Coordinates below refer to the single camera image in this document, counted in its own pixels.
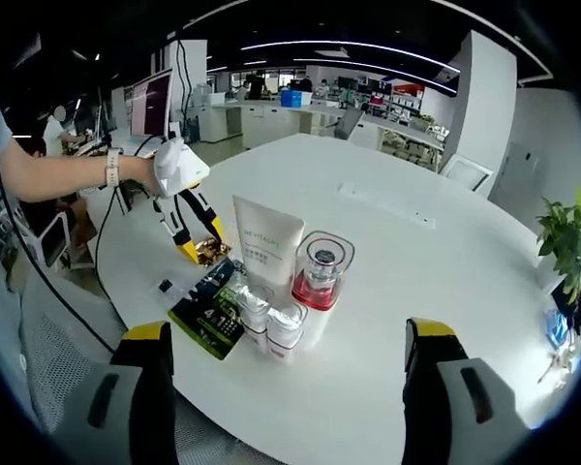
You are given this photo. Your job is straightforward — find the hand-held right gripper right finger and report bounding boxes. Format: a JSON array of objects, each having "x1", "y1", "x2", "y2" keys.
[{"x1": 401, "y1": 317, "x2": 538, "y2": 465}]

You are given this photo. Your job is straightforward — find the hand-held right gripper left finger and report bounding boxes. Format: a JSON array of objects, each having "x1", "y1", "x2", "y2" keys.
[{"x1": 50, "y1": 318, "x2": 178, "y2": 465}]

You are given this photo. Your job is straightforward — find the gold foil skincare sachet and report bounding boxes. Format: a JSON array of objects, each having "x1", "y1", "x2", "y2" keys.
[{"x1": 193, "y1": 235, "x2": 232, "y2": 267}]

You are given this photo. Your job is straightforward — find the white skincare tube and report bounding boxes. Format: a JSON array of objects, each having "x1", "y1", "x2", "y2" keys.
[{"x1": 231, "y1": 194, "x2": 305, "y2": 304}]

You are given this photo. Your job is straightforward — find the green black skincare pouch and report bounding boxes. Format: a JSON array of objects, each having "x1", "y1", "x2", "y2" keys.
[{"x1": 168, "y1": 257, "x2": 247, "y2": 360}]

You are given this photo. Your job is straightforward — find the small white skincare bottle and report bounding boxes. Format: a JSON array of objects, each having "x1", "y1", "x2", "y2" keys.
[
  {"x1": 265, "y1": 302, "x2": 311, "y2": 365},
  {"x1": 236, "y1": 285, "x2": 272, "y2": 348}
]

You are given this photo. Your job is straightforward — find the red banded skincare bottle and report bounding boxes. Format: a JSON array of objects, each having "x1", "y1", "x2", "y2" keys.
[{"x1": 290, "y1": 231, "x2": 356, "y2": 353}]

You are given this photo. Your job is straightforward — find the blue storage box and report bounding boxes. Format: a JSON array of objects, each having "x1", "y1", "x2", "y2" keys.
[{"x1": 279, "y1": 88, "x2": 314, "y2": 109}]

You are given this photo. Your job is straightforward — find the beige wrist watch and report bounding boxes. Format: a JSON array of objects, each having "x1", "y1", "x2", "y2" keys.
[{"x1": 105, "y1": 148, "x2": 122, "y2": 189}]

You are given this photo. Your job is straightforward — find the white laptop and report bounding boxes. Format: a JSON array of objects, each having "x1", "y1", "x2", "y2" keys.
[{"x1": 110, "y1": 69, "x2": 174, "y2": 156}]

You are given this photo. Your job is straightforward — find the white counter cabinets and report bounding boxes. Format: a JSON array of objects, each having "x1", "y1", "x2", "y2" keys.
[{"x1": 188, "y1": 99, "x2": 350, "y2": 149}]

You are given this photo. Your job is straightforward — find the white black office chair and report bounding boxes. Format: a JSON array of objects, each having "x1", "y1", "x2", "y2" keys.
[{"x1": 31, "y1": 210, "x2": 74, "y2": 270}]

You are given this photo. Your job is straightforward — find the blue crumpled cloth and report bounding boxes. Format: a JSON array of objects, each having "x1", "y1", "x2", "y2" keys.
[{"x1": 543, "y1": 308, "x2": 571, "y2": 349}]

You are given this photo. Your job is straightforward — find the person's light blue shirt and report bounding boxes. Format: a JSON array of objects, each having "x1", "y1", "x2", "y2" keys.
[{"x1": 0, "y1": 104, "x2": 33, "y2": 418}]

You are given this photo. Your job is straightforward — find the grey chair back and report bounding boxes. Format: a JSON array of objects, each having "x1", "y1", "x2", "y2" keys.
[{"x1": 335, "y1": 107, "x2": 365, "y2": 140}]

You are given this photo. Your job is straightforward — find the white low shelf unit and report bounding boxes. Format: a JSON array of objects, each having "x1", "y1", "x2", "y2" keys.
[{"x1": 362, "y1": 115, "x2": 449, "y2": 171}]

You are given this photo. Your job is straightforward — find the store shelf with goods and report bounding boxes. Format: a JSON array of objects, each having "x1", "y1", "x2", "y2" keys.
[{"x1": 362, "y1": 79, "x2": 427, "y2": 125}]

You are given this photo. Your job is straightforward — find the potted green plant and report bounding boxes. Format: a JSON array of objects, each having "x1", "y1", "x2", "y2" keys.
[{"x1": 534, "y1": 187, "x2": 581, "y2": 311}]

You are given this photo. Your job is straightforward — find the grey wall cabinet door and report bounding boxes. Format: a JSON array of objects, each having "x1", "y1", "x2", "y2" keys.
[{"x1": 500, "y1": 139, "x2": 539, "y2": 212}]

